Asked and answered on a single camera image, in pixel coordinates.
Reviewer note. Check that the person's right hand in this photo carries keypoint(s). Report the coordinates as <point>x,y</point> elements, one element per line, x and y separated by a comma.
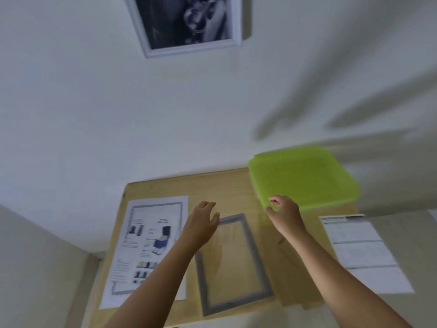
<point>286,216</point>

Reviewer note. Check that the person's left hand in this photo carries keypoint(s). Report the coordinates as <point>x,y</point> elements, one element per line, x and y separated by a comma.
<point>199,223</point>

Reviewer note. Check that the person's left thumb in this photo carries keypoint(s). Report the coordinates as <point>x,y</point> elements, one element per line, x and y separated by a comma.
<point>216,221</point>

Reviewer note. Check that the person's right thumb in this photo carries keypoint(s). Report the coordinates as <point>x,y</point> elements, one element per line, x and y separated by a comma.
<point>270,211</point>

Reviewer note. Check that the person's right forearm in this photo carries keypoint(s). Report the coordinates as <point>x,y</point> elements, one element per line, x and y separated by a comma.
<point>338,280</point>

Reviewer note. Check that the person's left forearm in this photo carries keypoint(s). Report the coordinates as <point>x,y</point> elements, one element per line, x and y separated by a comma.
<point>160,280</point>

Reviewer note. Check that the green plastic container lid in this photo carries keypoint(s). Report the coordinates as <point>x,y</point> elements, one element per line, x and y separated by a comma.
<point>304,177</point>

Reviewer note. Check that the grey tape rectangle outline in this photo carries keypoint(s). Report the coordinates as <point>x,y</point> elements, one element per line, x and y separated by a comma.
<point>202,283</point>

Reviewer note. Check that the illustrated instruction sheet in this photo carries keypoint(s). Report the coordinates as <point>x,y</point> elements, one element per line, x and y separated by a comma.
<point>146,249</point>

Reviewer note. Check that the white printed form sheet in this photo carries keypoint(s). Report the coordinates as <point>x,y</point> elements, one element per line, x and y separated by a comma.
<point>365,252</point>

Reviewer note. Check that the white framed black-and-white picture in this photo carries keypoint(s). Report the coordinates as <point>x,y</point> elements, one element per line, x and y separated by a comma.
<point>191,22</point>

